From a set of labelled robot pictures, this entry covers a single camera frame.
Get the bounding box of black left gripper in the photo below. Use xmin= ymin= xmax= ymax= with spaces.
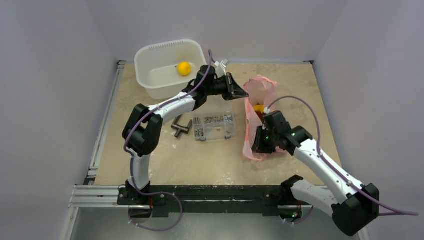
xmin=205 ymin=72 xmax=248 ymax=101

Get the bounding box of pink plastic bag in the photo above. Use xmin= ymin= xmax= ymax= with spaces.
xmin=242 ymin=75 xmax=278 ymax=162

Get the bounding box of orange fake fruit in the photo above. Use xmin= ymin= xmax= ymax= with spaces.
xmin=253 ymin=105 xmax=265 ymax=115

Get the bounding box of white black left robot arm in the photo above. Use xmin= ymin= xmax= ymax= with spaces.
xmin=117 ymin=65 xmax=249 ymax=205

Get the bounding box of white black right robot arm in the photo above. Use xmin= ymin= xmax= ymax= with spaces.
xmin=252 ymin=110 xmax=380 ymax=237

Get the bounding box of yellow fake lemon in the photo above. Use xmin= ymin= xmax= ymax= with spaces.
xmin=176 ymin=61 xmax=192 ymax=77

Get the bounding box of clear plastic screw organizer box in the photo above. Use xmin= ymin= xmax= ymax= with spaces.
xmin=192 ymin=101 xmax=237 ymax=142

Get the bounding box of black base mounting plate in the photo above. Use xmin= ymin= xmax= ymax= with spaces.
xmin=117 ymin=184 xmax=303 ymax=221

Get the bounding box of white plastic basin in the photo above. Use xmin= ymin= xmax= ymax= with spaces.
xmin=134 ymin=39 xmax=207 ymax=100

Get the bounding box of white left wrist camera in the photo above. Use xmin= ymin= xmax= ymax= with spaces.
xmin=213 ymin=58 xmax=229 ymax=78

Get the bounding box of dark metal T-handle tool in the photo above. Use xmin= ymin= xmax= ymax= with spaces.
xmin=171 ymin=115 xmax=193 ymax=139

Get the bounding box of aluminium extrusion frame rail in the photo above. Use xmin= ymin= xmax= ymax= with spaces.
xmin=68 ymin=60 xmax=152 ymax=210

